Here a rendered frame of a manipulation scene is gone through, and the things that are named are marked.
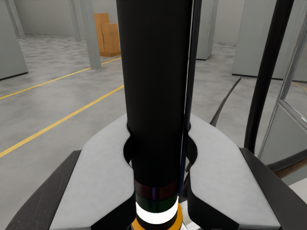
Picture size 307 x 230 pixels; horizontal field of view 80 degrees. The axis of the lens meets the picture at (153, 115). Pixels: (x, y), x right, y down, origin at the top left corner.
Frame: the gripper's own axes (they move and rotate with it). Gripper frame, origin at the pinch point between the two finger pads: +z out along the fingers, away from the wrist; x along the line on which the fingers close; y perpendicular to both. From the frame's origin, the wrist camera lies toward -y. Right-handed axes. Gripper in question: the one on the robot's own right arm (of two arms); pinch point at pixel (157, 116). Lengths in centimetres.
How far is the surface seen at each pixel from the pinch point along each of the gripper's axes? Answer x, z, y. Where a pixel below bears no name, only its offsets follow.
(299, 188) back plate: 33.0, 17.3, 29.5
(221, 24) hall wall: 394, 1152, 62
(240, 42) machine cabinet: 227, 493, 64
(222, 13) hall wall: 390, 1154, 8
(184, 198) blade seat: 5.7, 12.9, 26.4
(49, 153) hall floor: -133, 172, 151
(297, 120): 86, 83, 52
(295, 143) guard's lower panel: 86, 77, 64
